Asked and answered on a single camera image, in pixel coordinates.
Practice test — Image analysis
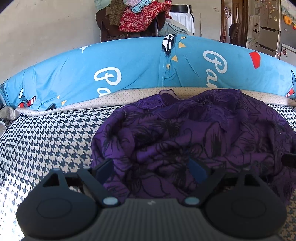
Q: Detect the purple floral garment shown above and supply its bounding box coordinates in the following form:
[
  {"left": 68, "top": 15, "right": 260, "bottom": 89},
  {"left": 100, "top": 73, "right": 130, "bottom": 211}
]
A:
[{"left": 91, "top": 89, "right": 296, "bottom": 205}]

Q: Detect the brown patterned garment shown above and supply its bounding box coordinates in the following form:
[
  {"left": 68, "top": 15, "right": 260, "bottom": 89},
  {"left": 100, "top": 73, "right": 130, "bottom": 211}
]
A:
[{"left": 106, "top": 0, "right": 126, "bottom": 26}]

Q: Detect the wooden door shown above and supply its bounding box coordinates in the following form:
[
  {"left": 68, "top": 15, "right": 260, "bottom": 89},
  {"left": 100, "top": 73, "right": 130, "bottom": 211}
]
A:
[{"left": 221, "top": 0, "right": 249, "bottom": 48}]

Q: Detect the blue printed quilt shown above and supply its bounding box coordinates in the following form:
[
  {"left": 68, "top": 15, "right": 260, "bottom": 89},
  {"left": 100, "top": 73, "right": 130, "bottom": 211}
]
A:
[{"left": 0, "top": 35, "right": 296, "bottom": 110}]

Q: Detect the light blue pillow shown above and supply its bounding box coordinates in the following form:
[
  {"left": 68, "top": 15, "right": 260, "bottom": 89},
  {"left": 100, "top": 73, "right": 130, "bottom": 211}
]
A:
[{"left": 94, "top": 0, "right": 111, "bottom": 10}]

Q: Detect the hanging printed cloth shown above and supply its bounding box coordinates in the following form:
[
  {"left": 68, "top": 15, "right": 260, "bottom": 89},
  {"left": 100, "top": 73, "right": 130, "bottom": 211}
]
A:
[{"left": 281, "top": 0, "right": 296, "bottom": 26}]

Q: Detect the silver refrigerator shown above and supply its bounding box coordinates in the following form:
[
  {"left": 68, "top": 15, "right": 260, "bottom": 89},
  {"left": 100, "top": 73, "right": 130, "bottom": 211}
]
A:
[{"left": 258, "top": 0, "right": 296, "bottom": 58}]

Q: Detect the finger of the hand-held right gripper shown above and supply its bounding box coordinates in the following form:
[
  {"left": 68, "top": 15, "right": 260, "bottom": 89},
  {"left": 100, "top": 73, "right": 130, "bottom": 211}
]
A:
[{"left": 282, "top": 153, "right": 296, "bottom": 167}]

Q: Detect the dark wooden chair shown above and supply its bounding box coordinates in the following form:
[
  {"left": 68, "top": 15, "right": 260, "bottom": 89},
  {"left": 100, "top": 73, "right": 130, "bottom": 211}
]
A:
[{"left": 95, "top": 9, "right": 167, "bottom": 42}]

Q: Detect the pink and blue cloth pile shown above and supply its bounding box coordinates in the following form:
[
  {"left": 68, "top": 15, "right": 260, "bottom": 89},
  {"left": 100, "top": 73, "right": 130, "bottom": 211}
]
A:
[{"left": 126, "top": 0, "right": 158, "bottom": 13}]

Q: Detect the white appliance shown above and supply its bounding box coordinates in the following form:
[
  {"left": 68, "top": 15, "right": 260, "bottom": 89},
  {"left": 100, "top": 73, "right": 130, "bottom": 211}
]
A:
[{"left": 280, "top": 43, "right": 296, "bottom": 62}]

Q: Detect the white tablecloth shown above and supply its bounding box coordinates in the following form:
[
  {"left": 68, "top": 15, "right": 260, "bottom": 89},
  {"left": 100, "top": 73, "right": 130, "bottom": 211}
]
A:
[{"left": 169, "top": 11, "right": 195, "bottom": 35}]

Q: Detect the brown round-back chair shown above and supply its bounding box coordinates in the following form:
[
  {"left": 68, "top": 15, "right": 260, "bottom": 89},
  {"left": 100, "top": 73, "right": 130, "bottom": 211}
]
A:
[{"left": 229, "top": 23, "right": 243, "bottom": 45}]

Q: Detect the houndstooth sofa mat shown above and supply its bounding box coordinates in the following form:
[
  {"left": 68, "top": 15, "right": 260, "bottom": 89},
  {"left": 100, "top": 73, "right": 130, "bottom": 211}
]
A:
[{"left": 0, "top": 87, "right": 296, "bottom": 241}]

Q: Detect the red floral garment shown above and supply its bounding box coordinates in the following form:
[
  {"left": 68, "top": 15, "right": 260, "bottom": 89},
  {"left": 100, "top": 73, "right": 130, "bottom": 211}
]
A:
[{"left": 119, "top": 2, "right": 171, "bottom": 33}]

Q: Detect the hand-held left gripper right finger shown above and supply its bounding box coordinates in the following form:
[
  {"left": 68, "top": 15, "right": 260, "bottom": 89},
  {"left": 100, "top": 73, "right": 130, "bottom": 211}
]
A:
[{"left": 184, "top": 159, "right": 263, "bottom": 207}]

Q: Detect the white printed apron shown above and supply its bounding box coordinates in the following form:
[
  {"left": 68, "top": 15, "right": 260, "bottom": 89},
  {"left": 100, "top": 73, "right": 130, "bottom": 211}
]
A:
[{"left": 246, "top": 16, "right": 260, "bottom": 50}]

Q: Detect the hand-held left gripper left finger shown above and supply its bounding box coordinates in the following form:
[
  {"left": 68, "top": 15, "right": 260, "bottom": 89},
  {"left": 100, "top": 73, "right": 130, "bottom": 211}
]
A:
[{"left": 37, "top": 159, "right": 120, "bottom": 207}]

